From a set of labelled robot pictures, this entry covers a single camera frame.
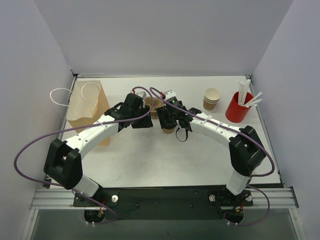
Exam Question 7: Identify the kraft paper coffee cup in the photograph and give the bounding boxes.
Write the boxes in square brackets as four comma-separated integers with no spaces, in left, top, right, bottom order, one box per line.
[162,128,175,134]

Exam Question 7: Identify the pulp cup carrier tray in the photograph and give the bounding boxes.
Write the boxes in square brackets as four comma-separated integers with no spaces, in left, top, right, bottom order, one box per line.
[144,96,164,119]

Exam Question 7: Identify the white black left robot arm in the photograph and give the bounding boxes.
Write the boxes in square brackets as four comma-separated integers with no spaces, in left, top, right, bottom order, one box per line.
[43,91,153,206]

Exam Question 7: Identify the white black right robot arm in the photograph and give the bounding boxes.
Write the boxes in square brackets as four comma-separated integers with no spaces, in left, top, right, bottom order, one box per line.
[156,97,266,196]

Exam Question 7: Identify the brown paper takeout bag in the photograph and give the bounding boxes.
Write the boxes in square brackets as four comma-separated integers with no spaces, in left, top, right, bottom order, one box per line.
[49,80,111,147]

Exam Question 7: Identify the stacked kraft paper cups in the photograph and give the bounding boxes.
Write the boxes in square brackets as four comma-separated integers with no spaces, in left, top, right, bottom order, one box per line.
[203,88,221,110]

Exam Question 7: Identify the red cylindrical straw holder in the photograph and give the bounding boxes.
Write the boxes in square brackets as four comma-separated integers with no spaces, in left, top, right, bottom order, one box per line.
[225,91,251,123]

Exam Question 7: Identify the white wrapped straws bundle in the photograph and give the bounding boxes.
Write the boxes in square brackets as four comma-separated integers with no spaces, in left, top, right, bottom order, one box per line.
[237,79,263,108]

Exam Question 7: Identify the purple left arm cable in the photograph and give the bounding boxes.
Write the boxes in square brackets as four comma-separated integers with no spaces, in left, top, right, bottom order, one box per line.
[13,86,166,225]

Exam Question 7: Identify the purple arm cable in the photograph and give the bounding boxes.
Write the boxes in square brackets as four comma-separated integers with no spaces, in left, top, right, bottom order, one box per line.
[148,86,275,227]
[13,86,166,225]

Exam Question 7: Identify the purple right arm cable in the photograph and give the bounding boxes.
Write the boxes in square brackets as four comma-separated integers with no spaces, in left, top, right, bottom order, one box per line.
[148,86,275,227]

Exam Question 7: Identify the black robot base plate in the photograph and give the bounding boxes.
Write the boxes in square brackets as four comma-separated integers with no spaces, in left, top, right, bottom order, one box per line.
[73,185,253,220]

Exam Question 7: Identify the aluminium front frame rail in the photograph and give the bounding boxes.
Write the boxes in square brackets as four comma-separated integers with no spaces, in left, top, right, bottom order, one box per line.
[30,187,299,210]

